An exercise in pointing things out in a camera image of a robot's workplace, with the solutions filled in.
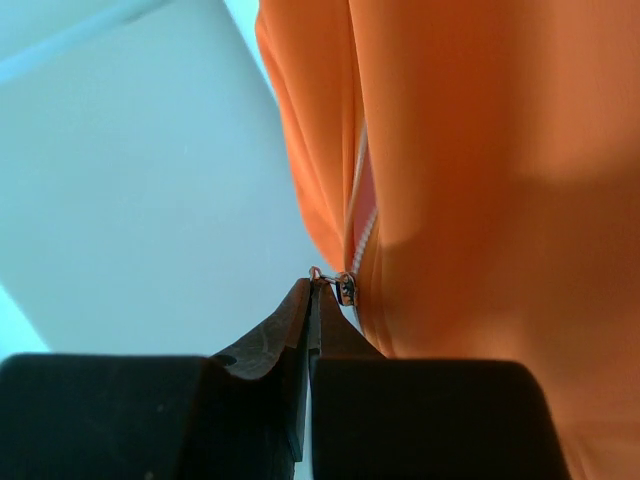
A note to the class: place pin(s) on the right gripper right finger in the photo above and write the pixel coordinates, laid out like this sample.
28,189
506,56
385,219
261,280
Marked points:
379,418

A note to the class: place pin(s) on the orange zip jacket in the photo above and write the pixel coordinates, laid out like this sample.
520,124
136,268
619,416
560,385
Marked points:
475,165

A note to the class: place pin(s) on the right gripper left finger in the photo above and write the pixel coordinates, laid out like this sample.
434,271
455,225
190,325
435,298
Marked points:
239,414

